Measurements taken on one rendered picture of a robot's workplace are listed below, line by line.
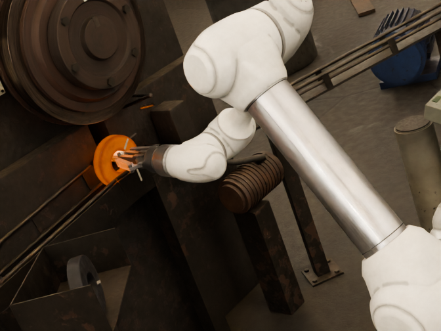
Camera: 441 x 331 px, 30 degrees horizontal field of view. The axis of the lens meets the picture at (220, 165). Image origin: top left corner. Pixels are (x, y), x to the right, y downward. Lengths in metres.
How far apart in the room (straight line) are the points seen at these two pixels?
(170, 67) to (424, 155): 0.86
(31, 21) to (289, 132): 0.89
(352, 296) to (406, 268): 1.24
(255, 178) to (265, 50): 1.01
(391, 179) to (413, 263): 1.90
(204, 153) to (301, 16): 0.56
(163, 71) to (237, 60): 1.10
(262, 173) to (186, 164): 0.52
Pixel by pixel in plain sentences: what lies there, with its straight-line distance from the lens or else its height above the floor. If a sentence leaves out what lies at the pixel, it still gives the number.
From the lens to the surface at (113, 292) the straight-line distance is 2.03.
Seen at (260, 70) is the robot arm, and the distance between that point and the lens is 1.58.
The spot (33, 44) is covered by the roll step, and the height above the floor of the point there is 1.17.
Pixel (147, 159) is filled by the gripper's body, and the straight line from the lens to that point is 2.25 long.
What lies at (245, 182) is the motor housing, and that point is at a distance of 2.54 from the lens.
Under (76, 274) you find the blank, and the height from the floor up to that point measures 0.73.
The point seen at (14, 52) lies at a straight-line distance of 2.19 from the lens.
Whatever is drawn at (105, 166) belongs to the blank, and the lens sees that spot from 2.37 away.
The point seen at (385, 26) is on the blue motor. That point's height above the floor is 0.33.
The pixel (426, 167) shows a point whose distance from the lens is 2.57.
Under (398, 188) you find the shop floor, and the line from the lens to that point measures 3.35.
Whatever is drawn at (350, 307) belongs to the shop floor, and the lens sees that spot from 2.73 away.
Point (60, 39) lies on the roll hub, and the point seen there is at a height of 1.16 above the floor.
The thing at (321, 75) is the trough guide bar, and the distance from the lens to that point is 2.66.
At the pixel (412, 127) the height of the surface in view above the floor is 0.52.
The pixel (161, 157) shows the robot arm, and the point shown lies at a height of 0.78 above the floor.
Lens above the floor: 1.52
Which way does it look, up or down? 22 degrees down
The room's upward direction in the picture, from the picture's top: 20 degrees counter-clockwise
